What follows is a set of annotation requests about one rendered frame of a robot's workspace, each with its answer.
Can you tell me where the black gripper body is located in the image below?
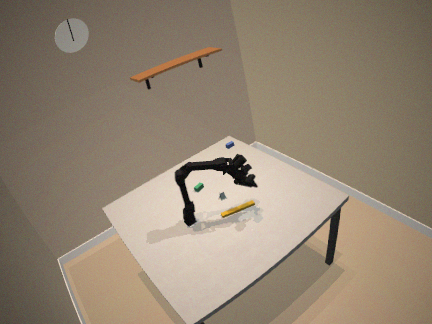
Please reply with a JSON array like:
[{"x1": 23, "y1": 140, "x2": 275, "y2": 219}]
[{"x1": 232, "y1": 169, "x2": 256, "y2": 185}]

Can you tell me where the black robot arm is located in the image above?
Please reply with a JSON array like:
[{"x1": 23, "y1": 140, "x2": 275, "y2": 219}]
[{"x1": 175, "y1": 154, "x2": 252, "y2": 227}]

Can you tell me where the yellow bar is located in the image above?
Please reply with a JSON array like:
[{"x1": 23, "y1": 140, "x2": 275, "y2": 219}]
[{"x1": 221, "y1": 200, "x2": 255, "y2": 218}]

